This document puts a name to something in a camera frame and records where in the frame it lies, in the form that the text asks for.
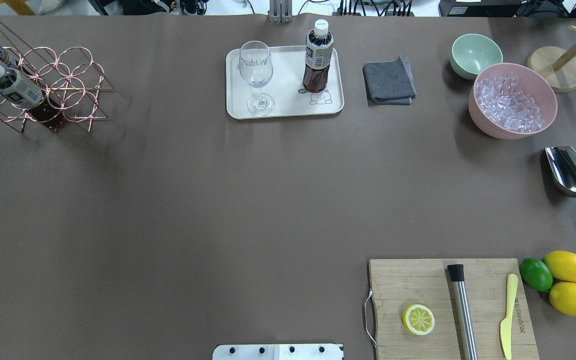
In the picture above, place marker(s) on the grey folded cloth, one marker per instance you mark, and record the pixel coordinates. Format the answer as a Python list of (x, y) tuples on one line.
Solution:
[(390, 82)]

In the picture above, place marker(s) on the wooden cup stand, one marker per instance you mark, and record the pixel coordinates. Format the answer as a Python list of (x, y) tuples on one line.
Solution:
[(556, 65)]

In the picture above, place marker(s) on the pink bowl with ice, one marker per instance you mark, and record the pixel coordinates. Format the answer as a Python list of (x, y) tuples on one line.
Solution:
[(509, 101)]

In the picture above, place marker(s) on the lemon half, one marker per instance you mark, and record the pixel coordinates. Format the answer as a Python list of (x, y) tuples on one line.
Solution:
[(418, 319)]

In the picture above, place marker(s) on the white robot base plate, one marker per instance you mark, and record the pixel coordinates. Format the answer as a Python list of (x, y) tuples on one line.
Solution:
[(279, 351)]

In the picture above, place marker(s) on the yellow plastic knife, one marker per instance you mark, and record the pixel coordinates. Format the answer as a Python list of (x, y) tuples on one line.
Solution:
[(505, 326)]

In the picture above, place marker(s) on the yellow lemon upper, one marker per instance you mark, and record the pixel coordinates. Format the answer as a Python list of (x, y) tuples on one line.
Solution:
[(562, 265)]

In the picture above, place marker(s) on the wine glass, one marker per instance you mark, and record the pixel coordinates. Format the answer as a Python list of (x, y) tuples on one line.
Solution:
[(256, 69)]

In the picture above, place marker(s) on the yellow lemon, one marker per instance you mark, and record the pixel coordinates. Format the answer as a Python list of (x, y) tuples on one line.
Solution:
[(562, 265), (562, 297)]

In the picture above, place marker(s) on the tea bottle front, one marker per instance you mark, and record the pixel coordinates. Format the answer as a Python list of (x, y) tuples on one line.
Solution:
[(25, 94)]

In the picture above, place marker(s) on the copper wire bottle basket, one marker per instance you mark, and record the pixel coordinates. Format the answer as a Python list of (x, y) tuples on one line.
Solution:
[(51, 88)]

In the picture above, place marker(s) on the steel muddler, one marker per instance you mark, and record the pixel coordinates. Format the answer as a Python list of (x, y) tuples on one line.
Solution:
[(466, 330)]

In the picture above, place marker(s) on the steel ice scoop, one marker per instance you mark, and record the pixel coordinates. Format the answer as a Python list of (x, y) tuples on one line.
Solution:
[(562, 162)]

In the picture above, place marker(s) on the green lime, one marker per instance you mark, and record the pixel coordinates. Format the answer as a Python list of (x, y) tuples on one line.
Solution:
[(536, 274)]

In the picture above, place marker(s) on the green bowl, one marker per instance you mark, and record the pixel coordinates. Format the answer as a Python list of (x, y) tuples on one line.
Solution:
[(472, 53)]

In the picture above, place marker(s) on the wooden cutting board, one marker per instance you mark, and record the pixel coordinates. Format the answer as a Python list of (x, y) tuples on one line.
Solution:
[(398, 283)]

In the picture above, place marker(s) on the white rabbit tray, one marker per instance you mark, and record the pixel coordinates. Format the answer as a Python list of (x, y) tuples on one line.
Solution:
[(285, 87)]

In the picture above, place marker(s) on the yellow lemon lower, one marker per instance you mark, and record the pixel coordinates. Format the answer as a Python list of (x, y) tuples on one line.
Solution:
[(562, 297)]

